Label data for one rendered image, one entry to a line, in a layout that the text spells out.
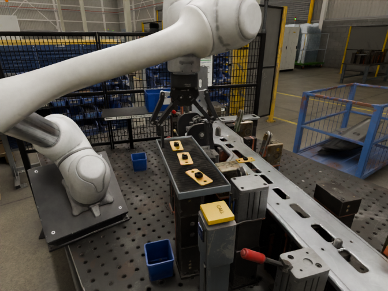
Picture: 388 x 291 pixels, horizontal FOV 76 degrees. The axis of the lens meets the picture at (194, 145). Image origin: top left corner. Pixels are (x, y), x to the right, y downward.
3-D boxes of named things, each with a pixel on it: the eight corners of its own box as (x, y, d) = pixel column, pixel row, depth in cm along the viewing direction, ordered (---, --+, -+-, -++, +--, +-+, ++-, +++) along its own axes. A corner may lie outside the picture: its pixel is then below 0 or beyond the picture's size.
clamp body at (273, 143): (279, 204, 133) (289, 144, 119) (259, 208, 129) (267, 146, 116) (270, 194, 141) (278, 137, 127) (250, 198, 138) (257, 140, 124)
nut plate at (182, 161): (193, 164, 75) (193, 160, 75) (181, 165, 74) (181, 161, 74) (188, 152, 83) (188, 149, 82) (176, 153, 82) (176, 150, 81)
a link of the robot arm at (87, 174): (80, 212, 105) (81, 196, 88) (58, 177, 109) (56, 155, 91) (114, 192, 115) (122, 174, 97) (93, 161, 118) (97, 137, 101)
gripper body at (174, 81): (170, 74, 64) (171, 109, 68) (202, 73, 66) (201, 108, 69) (167, 71, 71) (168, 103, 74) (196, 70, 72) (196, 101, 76)
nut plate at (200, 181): (213, 182, 66) (213, 178, 65) (201, 186, 64) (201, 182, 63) (196, 169, 72) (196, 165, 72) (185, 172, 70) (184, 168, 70)
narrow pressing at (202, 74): (206, 115, 179) (208, 66, 166) (191, 116, 176) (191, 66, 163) (206, 115, 180) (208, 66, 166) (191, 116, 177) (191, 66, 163)
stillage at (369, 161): (338, 144, 386) (353, 82, 348) (399, 164, 325) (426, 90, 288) (290, 165, 323) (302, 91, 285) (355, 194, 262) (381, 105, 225)
